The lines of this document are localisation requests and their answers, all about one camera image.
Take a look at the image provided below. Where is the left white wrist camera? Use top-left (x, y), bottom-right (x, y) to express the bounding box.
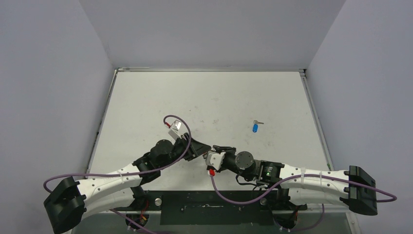
top-left (168, 120), bottom-right (183, 140)

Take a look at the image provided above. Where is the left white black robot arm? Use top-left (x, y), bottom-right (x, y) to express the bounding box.
top-left (43, 133), bottom-right (211, 234)

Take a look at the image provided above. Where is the key with blue tag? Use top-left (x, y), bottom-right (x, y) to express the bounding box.
top-left (252, 120), bottom-right (264, 133)

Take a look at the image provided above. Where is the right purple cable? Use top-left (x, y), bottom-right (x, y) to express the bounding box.
top-left (210, 171), bottom-right (397, 233)

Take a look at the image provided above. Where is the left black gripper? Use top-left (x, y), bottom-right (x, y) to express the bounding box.
top-left (159, 133), bottom-right (211, 170)

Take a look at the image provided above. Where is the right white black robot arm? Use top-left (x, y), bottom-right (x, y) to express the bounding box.
top-left (204, 147), bottom-right (378, 216)

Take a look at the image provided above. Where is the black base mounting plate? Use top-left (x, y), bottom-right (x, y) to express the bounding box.
top-left (117, 191), bottom-right (307, 225)

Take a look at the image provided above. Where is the aluminium frame rail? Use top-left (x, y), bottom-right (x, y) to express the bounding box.
top-left (347, 219), bottom-right (362, 234)

